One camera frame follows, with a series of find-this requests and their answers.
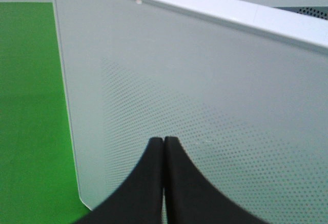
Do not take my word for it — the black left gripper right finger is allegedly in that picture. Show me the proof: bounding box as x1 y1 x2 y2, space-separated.
164 137 264 223

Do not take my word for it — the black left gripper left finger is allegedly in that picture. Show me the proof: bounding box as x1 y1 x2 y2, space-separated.
76 137 164 223

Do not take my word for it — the white microwave door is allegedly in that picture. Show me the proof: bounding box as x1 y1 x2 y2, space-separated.
53 0 327 223

